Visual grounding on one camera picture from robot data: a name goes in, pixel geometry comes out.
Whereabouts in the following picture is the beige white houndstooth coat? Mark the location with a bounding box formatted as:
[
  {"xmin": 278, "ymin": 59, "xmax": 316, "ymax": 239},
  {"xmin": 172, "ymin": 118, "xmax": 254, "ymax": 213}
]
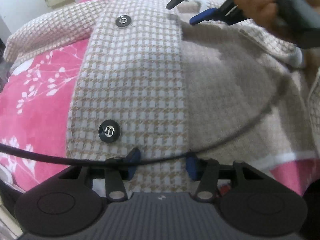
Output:
[{"xmin": 4, "ymin": 0, "xmax": 320, "ymax": 200}]

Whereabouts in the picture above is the black cable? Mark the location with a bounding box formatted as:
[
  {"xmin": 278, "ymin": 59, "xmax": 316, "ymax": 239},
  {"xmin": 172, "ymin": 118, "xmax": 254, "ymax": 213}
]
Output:
[{"xmin": 0, "ymin": 76, "xmax": 288, "ymax": 167}]

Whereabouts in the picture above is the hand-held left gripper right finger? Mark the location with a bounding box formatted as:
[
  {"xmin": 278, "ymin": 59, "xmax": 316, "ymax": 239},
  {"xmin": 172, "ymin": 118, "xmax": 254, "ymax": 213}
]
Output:
[{"xmin": 186, "ymin": 152, "xmax": 266, "ymax": 202}]

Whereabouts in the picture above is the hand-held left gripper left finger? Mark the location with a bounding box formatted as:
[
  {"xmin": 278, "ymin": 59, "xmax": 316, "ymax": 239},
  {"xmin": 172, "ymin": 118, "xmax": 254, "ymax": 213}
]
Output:
[{"xmin": 59, "ymin": 147, "xmax": 141, "ymax": 201}]

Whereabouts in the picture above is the person's right hand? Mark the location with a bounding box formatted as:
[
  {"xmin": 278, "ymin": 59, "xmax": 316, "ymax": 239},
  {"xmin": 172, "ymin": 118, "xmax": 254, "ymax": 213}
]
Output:
[{"xmin": 232, "ymin": 0, "xmax": 288, "ymax": 40}]

